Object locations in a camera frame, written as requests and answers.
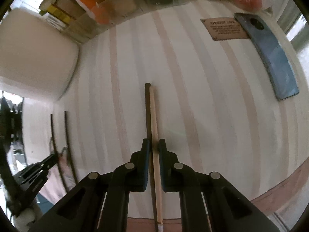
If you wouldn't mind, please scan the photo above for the striped cat placemat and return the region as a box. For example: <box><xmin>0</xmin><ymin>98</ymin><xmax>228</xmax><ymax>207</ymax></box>
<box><xmin>23</xmin><ymin>0</ymin><xmax>308</xmax><ymax>229</ymax></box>

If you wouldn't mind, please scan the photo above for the brown label patch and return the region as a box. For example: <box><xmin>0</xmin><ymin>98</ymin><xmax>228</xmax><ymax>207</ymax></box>
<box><xmin>201</xmin><ymin>17</ymin><xmax>249</xmax><ymax>41</ymax></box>

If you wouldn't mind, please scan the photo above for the blue smartphone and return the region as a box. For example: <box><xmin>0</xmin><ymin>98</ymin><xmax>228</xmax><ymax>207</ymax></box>
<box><xmin>234</xmin><ymin>13</ymin><xmax>300</xmax><ymax>101</ymax></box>

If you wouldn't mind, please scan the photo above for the white cylindrical utensil holder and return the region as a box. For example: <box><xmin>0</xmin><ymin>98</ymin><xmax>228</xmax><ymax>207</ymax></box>
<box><xmin>1</xmin><ymin>9</ymin><xmax>79</xmax><ymax>102</ymax></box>

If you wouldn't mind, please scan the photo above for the dark brown chopstick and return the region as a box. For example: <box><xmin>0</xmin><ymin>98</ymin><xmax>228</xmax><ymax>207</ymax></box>
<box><xmin>50</xmin><ymin>113</ymin><xmax>70</xmax><ymax>194</ymax></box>
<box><xmin>64</xmin><ymin>111</ymin><xmax>79</xmax><ymax>184</ymax></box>
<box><xmin>144</xmin><ymin>83</ymin><xmax>159</xmax><ymax>232</ymax></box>

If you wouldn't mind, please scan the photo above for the clear condiment organizer bin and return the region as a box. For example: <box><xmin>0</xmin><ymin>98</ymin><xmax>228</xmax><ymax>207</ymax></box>
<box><xmin>39</xmin><ymin>0</ymin><xmax>188</xmax><ymax>44</ymax></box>

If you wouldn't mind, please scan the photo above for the light wooden chopstick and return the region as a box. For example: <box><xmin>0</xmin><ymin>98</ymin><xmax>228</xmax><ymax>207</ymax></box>
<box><xmin>149</xmin><ymin>86</ymin><xmax>163</xmax><ymax>231</ymax></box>

